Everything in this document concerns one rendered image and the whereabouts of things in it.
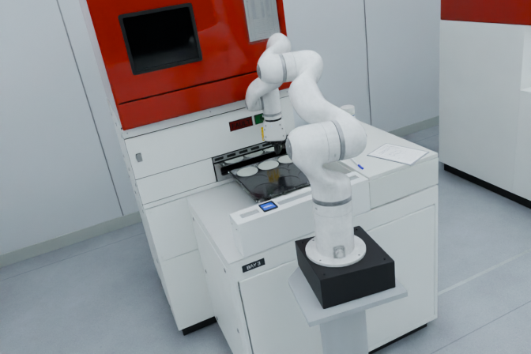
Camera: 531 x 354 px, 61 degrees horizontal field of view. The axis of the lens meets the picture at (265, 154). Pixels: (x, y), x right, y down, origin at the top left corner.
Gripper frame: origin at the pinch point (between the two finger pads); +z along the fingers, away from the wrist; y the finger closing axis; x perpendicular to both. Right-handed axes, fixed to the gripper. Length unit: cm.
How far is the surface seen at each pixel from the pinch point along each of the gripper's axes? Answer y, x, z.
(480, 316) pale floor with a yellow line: 91, 2, 98
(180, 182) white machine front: -45.2, -15.0, 8.2
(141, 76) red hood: -47, -23, -45
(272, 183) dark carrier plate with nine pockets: 0.1, -19.3, 8.0
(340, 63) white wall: 16, 212, 10
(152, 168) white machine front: -54, -21, -3
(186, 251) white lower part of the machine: -49, -18, 45
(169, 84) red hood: -39, -17, -39
